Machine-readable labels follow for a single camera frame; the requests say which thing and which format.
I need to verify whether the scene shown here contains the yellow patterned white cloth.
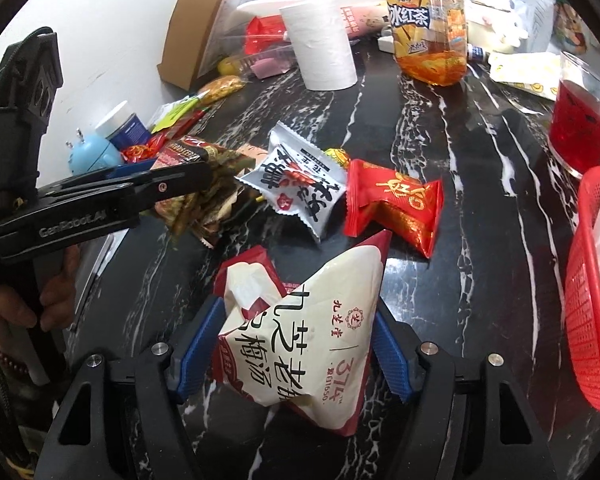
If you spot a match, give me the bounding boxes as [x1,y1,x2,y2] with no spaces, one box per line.
[488,52,564,101]

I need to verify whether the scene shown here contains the red chili snack packets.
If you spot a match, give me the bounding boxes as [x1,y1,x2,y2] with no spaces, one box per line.
[121,129,174,164]

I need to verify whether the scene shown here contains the left hand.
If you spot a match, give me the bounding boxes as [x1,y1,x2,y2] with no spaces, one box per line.
[0,245,81,330]

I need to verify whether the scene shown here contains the white red plum drink bag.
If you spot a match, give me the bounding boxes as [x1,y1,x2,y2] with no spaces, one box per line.
[211,230,391,437]

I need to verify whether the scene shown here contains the iced tea bottle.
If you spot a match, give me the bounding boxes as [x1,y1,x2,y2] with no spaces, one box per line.
[386,0,468,87]

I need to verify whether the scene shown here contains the white peanut snack packet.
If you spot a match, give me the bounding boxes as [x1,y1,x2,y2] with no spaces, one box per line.
[238,122,348,240]

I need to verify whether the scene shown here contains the red plastic basket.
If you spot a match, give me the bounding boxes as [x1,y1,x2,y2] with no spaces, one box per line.
[565,166,600,411]

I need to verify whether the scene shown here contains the red gold candy packet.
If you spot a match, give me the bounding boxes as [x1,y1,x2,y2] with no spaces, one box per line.
[343,159,444,258]

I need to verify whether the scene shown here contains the blue white jar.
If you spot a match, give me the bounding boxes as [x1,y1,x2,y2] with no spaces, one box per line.
[95,101,150,152]

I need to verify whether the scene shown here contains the blue android figurine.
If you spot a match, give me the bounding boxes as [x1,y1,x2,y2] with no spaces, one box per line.
[68,129,123,176]

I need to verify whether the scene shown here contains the cardboard box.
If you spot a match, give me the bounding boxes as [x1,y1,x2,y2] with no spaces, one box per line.
[156,0,269,92]

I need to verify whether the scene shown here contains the green brown snack packet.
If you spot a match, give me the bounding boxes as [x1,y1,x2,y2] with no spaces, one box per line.
[152,134,257,248]

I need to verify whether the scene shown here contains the glass mug red drink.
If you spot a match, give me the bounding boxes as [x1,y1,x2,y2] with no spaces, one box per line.
[548,51,600,180]

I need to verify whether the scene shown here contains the white paper roll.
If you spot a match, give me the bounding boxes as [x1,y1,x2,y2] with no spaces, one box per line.
[280,0,358,91]

